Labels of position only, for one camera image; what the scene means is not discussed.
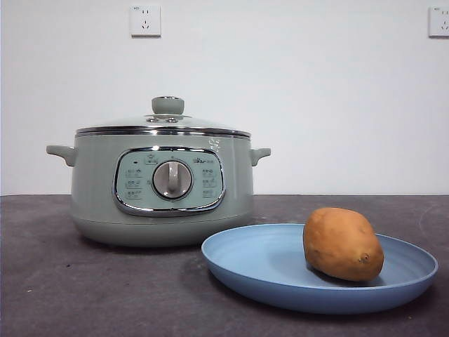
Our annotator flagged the glass lid with green knob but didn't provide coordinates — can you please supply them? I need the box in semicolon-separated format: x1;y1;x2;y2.
75;95;252;137

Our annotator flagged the brown potato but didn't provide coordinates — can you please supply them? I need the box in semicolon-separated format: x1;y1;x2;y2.
302;206;385;283

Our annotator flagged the blue round plate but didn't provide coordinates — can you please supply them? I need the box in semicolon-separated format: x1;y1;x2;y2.
201;223;439;315

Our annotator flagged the pale green electric steamer pot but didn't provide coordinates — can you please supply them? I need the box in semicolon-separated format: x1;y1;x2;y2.
45;131;272;247

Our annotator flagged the white wall socket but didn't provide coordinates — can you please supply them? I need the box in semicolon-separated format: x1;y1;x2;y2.
131;5;162;38
427;6;449;38

